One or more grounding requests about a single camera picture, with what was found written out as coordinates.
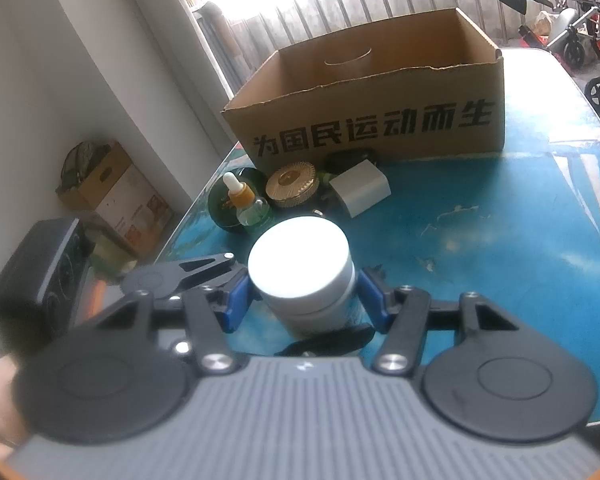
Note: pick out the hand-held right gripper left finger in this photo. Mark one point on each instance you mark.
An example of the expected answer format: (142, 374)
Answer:
(237, 300)

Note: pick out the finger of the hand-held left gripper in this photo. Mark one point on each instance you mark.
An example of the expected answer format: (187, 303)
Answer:
(210, 270)
(330, 340)

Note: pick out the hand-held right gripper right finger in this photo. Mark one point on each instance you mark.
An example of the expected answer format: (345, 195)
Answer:
(370, 295)

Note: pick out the round green jar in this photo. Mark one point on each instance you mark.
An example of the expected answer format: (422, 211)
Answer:
(220, 202)

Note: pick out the green dropper bottle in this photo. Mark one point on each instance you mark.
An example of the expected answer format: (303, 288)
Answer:
(252, 215)

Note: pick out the white lidded jar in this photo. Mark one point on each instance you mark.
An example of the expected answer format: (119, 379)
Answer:
(300, 255)

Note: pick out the gold lidded black jar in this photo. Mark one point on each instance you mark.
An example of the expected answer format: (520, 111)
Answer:
(292, 180)

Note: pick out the black oval case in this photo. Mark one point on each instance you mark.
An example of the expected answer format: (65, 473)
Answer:
(350, 156)

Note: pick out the printed cardboard box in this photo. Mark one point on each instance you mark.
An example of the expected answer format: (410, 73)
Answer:
(380, 125)

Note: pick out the shiny green carton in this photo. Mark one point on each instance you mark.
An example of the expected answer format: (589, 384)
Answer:
(112, 255)

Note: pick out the white charger adapter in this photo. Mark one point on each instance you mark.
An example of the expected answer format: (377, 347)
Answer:
(360, 187)

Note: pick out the small cardboard floor box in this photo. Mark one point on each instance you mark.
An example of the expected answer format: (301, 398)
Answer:
(125, 200)

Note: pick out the dark green bundle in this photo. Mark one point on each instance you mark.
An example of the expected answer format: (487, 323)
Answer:
(82, 162)

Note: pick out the red plastic bag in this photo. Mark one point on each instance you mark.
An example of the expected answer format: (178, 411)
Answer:
(535, 39)

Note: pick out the tan bag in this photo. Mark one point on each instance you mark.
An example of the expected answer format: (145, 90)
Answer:
(539, 22)

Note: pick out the wheelchair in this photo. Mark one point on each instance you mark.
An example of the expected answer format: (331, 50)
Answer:
(565, 25)

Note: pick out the grey door frame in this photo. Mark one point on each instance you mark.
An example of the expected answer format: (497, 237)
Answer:
(217, 50)

